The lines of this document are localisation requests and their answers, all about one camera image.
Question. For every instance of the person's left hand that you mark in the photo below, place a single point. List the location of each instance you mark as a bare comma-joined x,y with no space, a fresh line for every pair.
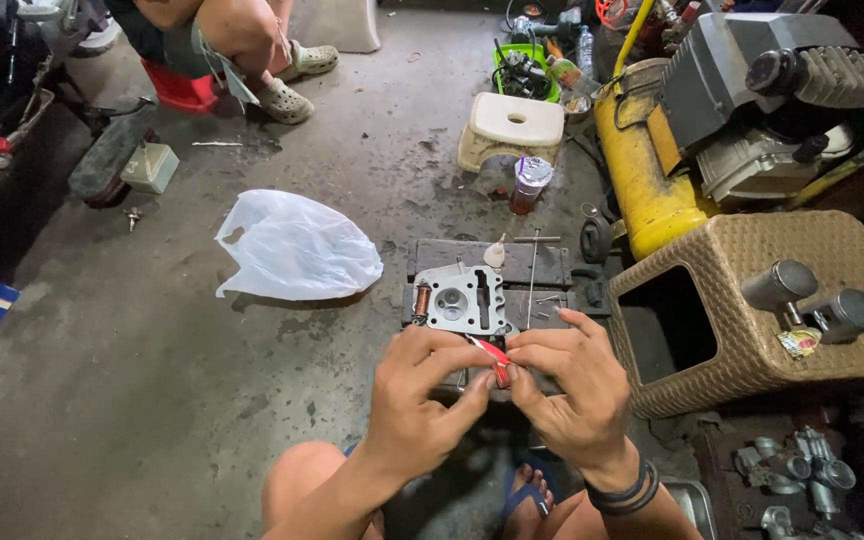
409,412

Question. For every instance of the person's right hand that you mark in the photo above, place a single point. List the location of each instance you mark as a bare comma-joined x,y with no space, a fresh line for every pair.
582,412

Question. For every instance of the small red white packet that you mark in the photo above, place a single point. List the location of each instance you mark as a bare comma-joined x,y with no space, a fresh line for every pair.
498,361

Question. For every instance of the black wristbands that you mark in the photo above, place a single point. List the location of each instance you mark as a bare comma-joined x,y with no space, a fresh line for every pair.
623,495

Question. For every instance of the person's right foot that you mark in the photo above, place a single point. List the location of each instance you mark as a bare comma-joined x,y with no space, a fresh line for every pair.
529,499

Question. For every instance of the blue flip-flop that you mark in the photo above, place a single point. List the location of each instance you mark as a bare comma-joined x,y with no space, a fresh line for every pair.
523,495

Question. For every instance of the silver engine cylinder head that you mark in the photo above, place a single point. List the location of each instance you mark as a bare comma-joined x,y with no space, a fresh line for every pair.
462,300

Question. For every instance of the person's left leg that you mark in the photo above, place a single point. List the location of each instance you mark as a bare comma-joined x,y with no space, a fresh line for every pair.
304,487

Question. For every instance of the metal tray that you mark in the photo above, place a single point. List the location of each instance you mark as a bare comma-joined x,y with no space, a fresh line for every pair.
691,506

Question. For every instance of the dark wooden work block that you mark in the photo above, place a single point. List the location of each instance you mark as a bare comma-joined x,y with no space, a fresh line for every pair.
529,262

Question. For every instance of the black round rubber part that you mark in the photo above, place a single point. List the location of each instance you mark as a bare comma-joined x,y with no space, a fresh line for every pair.
595,238

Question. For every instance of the brown wicker plastic stool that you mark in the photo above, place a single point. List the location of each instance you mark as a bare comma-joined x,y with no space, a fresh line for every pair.
762,330

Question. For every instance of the white plastic bag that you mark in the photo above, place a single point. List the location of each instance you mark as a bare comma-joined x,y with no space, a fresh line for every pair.
297,247

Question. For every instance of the heap of silver engine parts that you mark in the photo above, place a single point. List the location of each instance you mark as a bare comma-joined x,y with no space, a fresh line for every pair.
799,472

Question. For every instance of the crumpled yellow wrapper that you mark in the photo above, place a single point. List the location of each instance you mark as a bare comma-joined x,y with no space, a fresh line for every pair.
799,342

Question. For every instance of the plastic drink cup with straw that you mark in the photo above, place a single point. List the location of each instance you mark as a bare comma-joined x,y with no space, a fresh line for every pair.
528,184

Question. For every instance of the silver metal cylinder part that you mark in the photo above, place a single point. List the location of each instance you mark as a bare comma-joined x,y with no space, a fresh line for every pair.
844,315
781,285

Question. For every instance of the yellow air compressor tank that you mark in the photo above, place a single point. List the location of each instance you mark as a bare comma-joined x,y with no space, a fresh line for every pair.
642,180

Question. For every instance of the cream plastic stool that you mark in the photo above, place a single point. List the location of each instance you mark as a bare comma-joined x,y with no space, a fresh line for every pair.
511,127

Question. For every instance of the small metal bowl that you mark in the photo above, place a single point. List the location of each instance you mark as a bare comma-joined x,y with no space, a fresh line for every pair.
576,105

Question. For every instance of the spark plug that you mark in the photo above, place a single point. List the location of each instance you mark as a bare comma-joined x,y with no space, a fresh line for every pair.
133,217

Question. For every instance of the orange label bottle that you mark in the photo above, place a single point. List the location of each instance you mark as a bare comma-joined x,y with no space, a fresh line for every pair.
571,73

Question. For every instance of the green basket with engine parts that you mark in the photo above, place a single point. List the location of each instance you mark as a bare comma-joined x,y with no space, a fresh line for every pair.
526,71

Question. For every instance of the grey compressor pump and motor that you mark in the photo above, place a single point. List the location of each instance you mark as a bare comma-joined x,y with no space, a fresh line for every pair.
762,105

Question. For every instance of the small grey box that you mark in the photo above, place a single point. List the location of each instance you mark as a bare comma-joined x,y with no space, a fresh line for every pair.
149,167

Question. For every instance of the clear plastic bottle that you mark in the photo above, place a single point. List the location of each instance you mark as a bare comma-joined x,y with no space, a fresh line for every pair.
586,49

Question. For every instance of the red plastic stool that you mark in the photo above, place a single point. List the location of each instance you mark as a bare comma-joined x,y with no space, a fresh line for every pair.
181,90

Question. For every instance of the motorcycle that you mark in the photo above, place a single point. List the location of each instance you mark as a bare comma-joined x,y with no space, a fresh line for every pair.
19,112

